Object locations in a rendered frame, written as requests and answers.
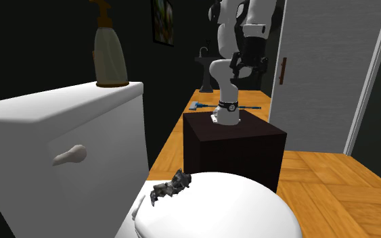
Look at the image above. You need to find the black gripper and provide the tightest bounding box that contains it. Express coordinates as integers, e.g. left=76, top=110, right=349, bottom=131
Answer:
left=229, top=36, right=270, bottom=80

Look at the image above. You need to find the blue floor squeegee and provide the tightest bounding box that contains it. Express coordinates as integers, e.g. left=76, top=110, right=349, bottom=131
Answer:
left=189, top=101, right=263, bottom=112

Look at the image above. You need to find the dark robot stand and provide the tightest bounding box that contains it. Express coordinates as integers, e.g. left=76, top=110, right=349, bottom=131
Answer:
left=182, top=110, right=288, bottom=194

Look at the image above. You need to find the olive soap dispenser bottle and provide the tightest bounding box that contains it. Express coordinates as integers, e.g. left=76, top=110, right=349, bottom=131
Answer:
left=89, top=0, right=130, bottom=89

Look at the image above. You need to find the dark grey crumpled lump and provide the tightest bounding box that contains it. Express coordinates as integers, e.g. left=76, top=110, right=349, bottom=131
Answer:
left=149, top=168, right=193, bottom=208

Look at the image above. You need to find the white toilet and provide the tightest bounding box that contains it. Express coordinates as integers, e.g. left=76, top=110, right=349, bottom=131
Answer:
left=0, top=81, right=303, bottom=238

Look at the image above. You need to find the dark pedestal sink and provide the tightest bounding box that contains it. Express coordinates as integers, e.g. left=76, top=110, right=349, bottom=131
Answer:
left=194, top=40, right=225, bottom=93

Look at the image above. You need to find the grey door with brown handle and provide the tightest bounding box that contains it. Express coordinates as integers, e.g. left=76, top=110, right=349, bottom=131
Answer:
left=268, top=0, right=381, bottom=156

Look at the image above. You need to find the framed wall picture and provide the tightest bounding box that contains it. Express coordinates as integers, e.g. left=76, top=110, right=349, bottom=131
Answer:
left=150, top=0, right=175, bottom=47

